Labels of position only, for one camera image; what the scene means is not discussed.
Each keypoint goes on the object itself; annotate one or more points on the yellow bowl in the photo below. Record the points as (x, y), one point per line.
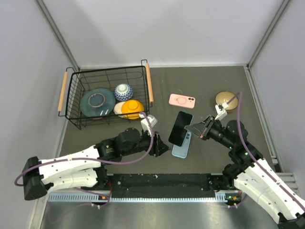
(131, 108)

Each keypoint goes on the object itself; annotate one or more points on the black wire basket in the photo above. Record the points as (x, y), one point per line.
(82, 81)

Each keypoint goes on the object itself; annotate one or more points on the dark blue ceramic plate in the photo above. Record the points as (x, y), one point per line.
(97, 102)

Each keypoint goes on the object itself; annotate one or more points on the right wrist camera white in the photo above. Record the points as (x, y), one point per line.
(221, 111)

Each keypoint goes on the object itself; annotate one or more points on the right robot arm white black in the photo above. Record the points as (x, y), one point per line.
(251, 173)

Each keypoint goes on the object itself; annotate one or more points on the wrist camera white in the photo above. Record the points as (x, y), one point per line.
(221, 111)
(148, 123)

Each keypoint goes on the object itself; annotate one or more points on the white slotted cable duct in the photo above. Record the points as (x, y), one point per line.
(86, 197)

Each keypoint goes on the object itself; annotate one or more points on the teal smartphone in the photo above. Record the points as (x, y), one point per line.
(178, 132)

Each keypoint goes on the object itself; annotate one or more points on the blue white patterned bowl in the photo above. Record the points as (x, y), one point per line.
(123, 92)

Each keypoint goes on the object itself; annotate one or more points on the wooden basket handle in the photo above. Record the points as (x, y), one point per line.
(149, 83)
(63, 87)

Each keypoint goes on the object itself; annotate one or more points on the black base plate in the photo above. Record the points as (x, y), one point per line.
(163, 185)

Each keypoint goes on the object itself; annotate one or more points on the light blue phone case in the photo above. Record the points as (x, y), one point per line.
(182, 151)

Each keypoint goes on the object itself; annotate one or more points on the right wooden basket handle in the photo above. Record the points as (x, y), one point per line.
(149, 83)

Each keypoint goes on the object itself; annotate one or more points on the gold brown bowl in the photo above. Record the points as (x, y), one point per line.
(227, 97)

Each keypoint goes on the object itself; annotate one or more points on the cream white bowl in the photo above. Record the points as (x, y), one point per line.
(118, 109)

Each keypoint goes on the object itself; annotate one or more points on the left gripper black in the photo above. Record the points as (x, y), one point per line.
(158, 147)

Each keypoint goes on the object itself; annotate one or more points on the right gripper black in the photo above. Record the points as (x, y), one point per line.
(202, 129)

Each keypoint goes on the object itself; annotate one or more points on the pink phone case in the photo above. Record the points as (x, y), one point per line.
(182, 101)

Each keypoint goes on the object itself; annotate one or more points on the left wooden basket handle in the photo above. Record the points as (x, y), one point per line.
(63, 87)

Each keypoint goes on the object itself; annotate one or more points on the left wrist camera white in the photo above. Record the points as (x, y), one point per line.
(148, 123)

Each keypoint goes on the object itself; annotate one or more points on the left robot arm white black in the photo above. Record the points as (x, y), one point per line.
(86, 167)

